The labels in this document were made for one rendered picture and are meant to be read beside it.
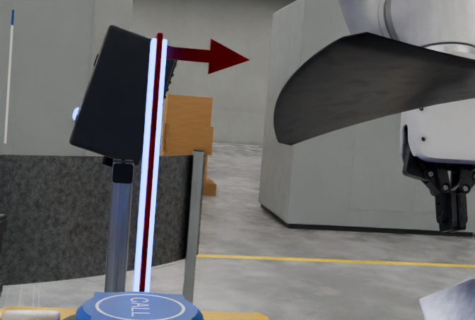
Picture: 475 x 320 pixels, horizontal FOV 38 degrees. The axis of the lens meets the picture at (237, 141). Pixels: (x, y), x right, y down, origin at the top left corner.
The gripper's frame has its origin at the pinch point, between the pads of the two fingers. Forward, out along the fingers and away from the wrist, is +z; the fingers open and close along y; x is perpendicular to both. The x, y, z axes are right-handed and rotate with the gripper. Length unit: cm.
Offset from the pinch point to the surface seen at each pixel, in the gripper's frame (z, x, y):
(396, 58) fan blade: -4.1, -33.5, -20.7
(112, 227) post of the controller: -0.4, 29.2, -36.9
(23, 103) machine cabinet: -168, 546, -121
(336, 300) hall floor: 5, 344, 102
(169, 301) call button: 10, -47, -35
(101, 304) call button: 11, -47, -37
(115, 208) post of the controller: -3.2, 28.4, -36.6
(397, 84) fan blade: -4.7, -27.3, -17.9
